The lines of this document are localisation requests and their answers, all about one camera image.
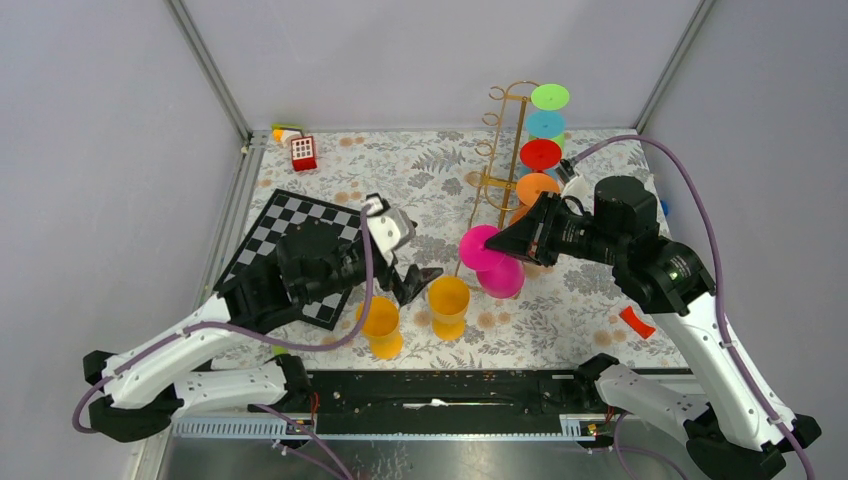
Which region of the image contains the amber plastic wine glass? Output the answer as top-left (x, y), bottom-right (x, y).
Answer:
top-left (427, 276), bottom-right (471, 342)

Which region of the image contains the blue plastic wine glass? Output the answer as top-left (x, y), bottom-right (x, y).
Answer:
top-left (524, 110), bottom-right (566, 148)

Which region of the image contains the magenta plastic wine glass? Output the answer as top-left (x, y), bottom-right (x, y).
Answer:
top-left (459, 225), bottom-right (525, 299)

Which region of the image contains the yellow plastic wine glass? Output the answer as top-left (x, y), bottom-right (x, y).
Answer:
top-left (356, 296), bottom-right (403, 360)

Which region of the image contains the red toy block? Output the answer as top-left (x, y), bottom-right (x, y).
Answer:
top-left (290, 136), bottom-right (317, 172)

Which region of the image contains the black white checkerboard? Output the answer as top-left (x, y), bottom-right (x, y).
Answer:
top-left (213, 189), bottom-right (361, 291)

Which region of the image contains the gold wire glass rack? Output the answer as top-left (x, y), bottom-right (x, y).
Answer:
top-left (464, 80), bottom-right (540, 230)

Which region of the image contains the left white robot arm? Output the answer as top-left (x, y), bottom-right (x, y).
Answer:
top-left (72, 216), bottom-right (442, 443)

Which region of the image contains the orange plastic wine glass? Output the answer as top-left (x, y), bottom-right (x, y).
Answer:
top-left (509, 172), bottom-right (561, 225)

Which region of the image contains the red curved piece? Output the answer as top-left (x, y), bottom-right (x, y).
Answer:
top-left (619, 306), bottom-right (656, 340)

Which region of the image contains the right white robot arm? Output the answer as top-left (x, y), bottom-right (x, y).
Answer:
top-left (485, 176), bottom-right (821, 479)

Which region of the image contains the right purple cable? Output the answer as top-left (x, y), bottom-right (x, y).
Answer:
top-left (556, 135), bottom-right (817, 480)

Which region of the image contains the red plastic wine glass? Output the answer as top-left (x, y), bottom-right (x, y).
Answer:
top-left (519, 138), bottom-right (562, 171)

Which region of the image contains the small colourful toy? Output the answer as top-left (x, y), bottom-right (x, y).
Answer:
top-left (271, 123), bottom-right (304, 143)

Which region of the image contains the floral table mat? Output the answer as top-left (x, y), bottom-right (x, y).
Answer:
top-left (247, 130), bottom-right (685, 370)

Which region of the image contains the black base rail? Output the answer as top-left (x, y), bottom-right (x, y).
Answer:
top-left (271, 370), bottom-right (615, 435)

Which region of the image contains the green plastic wine glass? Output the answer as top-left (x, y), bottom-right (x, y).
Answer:
top-left (530, 83), bottom-right (571, 111)

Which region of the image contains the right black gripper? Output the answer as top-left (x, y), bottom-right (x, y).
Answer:
top-left (484, 190), bottom-right (625, 266)

